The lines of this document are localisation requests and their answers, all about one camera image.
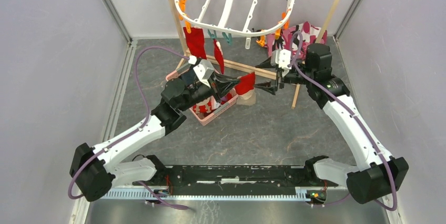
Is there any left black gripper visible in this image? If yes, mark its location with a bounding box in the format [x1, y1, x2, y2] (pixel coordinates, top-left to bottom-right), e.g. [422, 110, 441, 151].
[178, 71, 241, 112]

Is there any plain red sock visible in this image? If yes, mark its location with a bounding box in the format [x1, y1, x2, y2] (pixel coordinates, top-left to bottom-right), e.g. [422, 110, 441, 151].
[183, 27, 207, 59]

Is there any white round clip hanger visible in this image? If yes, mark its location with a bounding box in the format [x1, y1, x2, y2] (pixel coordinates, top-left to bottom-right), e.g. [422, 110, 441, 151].
[173, 0, 296, 48]

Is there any red sock with white pompom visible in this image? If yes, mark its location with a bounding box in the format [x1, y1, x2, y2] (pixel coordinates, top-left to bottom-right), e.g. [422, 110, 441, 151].
[212, 39, 225, 74]

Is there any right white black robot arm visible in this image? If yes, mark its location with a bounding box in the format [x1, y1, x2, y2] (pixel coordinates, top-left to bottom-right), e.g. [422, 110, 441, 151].
[255, 43, 409, 210]

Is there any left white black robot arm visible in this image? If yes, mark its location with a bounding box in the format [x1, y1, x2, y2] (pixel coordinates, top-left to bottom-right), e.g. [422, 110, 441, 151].
[68, 70, 241, 202]

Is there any red white patterned Christmas sock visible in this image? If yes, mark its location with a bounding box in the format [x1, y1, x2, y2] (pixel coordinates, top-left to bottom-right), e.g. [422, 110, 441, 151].
[192, 98, 218, 114]

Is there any pink perforated plastic basket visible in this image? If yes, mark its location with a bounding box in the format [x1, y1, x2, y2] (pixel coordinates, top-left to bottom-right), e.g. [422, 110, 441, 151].
[161, 67, 240, 126]

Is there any pink camouflage cloth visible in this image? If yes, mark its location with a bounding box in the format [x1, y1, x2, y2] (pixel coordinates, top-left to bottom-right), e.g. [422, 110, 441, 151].
[259, 21, 328, 58]

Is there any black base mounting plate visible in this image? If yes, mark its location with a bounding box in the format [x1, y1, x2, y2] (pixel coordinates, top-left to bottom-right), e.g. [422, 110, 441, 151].
[144, 165, 336, 196]

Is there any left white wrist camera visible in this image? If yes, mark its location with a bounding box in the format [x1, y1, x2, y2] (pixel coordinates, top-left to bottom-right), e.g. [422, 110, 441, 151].
[188, 55, 215, 88]

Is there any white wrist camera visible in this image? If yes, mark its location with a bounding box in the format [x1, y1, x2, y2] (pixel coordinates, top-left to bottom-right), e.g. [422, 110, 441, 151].
[270, 49, 292, 77]
[188, 55, 215, 88]

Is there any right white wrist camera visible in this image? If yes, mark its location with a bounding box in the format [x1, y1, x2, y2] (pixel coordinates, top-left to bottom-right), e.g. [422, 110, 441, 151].
[270, 49, 292, 77]

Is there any wooden rack frame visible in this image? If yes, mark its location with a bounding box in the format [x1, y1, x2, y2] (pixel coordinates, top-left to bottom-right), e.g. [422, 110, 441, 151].
[159, 0, 353, 109]

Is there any white toothed cable rail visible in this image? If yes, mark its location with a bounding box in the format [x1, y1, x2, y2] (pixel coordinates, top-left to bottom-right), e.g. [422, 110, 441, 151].
[104, 187, 311, 201]

